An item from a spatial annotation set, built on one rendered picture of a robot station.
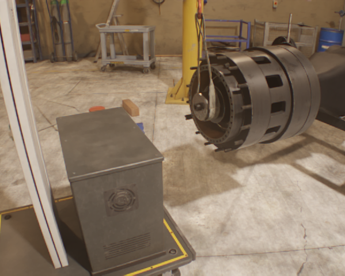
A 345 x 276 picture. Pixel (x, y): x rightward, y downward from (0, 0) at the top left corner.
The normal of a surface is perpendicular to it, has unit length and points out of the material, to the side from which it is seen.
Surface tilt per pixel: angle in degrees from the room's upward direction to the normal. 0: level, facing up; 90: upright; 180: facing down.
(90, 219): 90
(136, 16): 90
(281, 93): 67
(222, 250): 0
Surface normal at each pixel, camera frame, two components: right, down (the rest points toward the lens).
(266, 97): 0.44, 0.06
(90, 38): 0.02, 0.45
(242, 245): 0.00, -0.89
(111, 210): 0.42, 0.41
